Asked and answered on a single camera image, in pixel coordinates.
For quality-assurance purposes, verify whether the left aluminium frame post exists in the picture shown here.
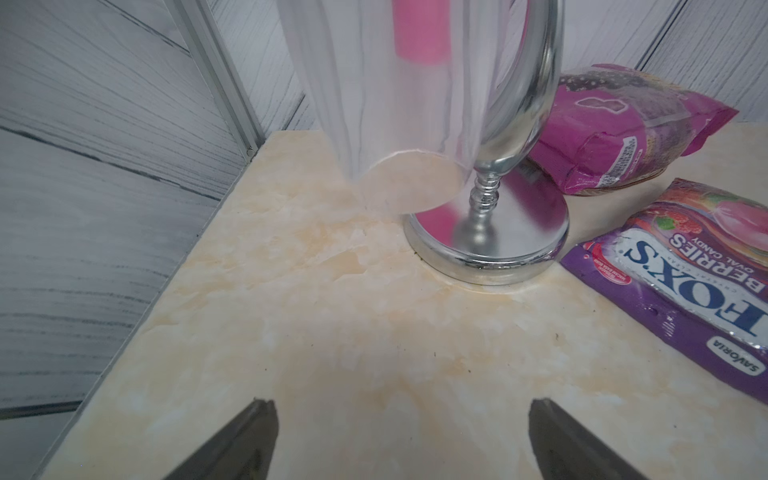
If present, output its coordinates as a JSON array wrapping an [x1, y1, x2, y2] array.
[[165, 0, 266, 161]]

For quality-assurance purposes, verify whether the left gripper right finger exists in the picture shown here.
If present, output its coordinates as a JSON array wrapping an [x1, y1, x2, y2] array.
[[528, 398, 646, 480]]

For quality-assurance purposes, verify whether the silver glass holder stand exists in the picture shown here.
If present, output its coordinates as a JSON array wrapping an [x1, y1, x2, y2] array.
[[403, 1, 570, 286]]

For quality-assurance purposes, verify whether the clear wine glass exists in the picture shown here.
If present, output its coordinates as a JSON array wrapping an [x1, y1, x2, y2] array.
[[277, 0, 511, 215]]

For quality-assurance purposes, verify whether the pink wine glass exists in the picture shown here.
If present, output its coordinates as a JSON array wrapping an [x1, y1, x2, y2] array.
[[391, 0, 451, 65]]

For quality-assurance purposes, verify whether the purple candy packet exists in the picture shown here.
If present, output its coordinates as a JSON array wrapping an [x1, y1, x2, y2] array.
[[561, 178, 767, 402]]

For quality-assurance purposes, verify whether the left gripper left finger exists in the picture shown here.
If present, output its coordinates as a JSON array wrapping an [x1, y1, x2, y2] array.
[[166, 399, 279, 480]]

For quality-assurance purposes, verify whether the magenta snack packet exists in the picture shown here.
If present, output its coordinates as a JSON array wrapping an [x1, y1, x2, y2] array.
[[529, 64, 738, 195]]

